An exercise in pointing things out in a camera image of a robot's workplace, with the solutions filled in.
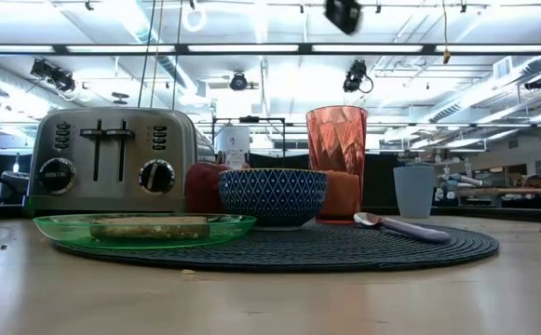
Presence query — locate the red apple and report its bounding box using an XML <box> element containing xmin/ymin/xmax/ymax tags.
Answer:
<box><xmin>184</xmin><ymin>161</ymin><xmax>232</xmax><ymax>215</ymax></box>

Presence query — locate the silver four-slot toaster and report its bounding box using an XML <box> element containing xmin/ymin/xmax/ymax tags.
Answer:
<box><xmin>23</xmin><ymin>106</ymin><xmax>216</xmax><ymax>216</ymax></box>

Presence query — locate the wooden background table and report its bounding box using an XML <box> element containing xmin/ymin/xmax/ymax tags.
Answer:
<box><xmin>453</xmin><ymin>185</ymin><xmax>541</xmax><ymax>196</ymax></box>

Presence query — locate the blue patterned bowl yellow inside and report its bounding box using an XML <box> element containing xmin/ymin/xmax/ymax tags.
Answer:
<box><xmin>217</xmin><ymin>167</ymin><xmax>329</xmax><ymax>232</ymax></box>

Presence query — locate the round dark woven placemat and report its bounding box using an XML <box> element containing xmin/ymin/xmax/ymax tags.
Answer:
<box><xmin>51</xmin><ymin>218</ymin><xmax>501</xmax><ymax>274</ymax></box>

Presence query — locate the black aluminium table frame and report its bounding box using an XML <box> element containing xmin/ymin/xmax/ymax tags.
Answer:
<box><xmin>0</xmin><ymin>199</ymin><xmax>541</xmax><ymax>225</ymax></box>

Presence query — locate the blue plastic cup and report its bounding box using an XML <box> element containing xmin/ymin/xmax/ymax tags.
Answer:
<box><xmin>392</xmin><ymin>165</ymin><xmax>436</xmax><ymax>220</ymax></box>

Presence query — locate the brown toast slice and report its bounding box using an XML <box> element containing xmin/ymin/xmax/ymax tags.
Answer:
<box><xmin>88</xmin><ymin>215</ymin><xmax>213</xmax><ymax>241</ymax></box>

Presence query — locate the white cylindrical container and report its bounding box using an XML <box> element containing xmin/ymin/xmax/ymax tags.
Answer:
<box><xmin>214</xmin><ymin>126</ymin><xmax>251</xmax><ymax>168</ymax></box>

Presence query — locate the green translucent plate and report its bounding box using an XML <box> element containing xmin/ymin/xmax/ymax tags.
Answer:
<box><xmin>32</xmin><ymin>212</ymin><xmax>257</xmax><ymax>251</ymax></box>

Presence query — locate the black partition panel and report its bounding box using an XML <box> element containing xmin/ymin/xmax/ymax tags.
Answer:
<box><xmin>249</xmin><ymin>153</ymin><xmax>404</xmax><ymax>208</ymax></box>

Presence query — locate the orange faceted tumbler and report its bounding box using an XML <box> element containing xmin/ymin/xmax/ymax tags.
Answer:
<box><xmin>305</xmin><ymin>105</ymin><xmax>369</xmax><ymax>225</ymax></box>

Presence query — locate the black metal frame stand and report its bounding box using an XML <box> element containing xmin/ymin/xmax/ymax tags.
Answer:
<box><xmin>211</xmin><ymin>114</ymin><xmax>287</xmax><ymax>159</ymax></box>

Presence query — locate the yellow hanging cord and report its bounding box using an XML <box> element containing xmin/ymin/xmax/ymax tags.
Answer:
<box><xmin>440</xmin><ymin>0</ymin><xmax>452</xmax><ymax>65</ymax></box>

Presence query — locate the black overhead frame beam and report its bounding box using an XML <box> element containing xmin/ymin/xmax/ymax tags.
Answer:
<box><xmin>0</xmin><ymin>42</ymin><xmax>541</xmax><ymax>57</ymax></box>

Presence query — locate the black box hanging overhead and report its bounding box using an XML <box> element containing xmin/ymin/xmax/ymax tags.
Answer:
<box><xmin>323</xmin><ymin>0</ymin><xmax>362</xmax><ymax>36</ymax></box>

